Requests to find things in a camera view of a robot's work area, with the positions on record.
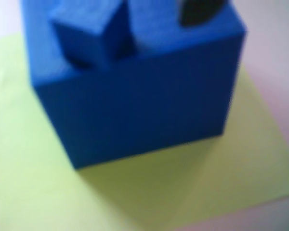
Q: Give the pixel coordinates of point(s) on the green paper square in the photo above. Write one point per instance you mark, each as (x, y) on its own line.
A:
(26, 180)

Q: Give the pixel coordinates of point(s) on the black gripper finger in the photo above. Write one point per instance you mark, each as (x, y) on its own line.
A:
(197, 12)

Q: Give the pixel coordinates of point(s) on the large blue cube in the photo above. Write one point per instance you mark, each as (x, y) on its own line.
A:
(139, 108)

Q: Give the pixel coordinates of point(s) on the tiny blue cube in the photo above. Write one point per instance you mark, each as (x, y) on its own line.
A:
(86, 36)

